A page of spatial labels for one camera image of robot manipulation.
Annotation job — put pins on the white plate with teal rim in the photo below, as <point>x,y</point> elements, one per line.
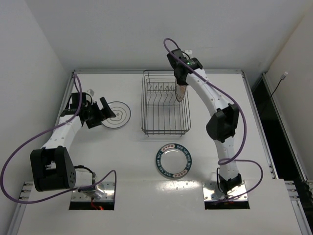
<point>173,161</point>

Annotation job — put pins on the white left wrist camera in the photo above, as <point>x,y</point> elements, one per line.
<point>90,92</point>

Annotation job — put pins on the metal base plate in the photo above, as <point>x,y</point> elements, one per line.
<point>211,193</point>
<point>103,192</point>

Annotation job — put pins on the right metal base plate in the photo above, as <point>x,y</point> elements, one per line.
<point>211,193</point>

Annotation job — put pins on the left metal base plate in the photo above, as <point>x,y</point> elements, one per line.
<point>103,192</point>

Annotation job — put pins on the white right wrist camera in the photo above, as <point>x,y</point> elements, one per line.
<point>189,52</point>

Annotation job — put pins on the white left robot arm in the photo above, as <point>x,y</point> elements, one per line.
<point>52,167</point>

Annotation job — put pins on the white plate with flower emblem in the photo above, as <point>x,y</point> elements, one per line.
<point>122,115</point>

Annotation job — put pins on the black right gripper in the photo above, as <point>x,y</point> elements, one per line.
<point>181,81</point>

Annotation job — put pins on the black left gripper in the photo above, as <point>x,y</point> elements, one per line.
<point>97,114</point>

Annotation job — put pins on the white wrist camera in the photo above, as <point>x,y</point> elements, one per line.
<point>90,92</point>
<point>189,52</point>

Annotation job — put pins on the grey wire dish rack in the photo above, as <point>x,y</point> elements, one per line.
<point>161,113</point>

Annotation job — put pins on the white plate with orange sunburst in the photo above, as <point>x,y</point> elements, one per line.
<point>180,92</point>

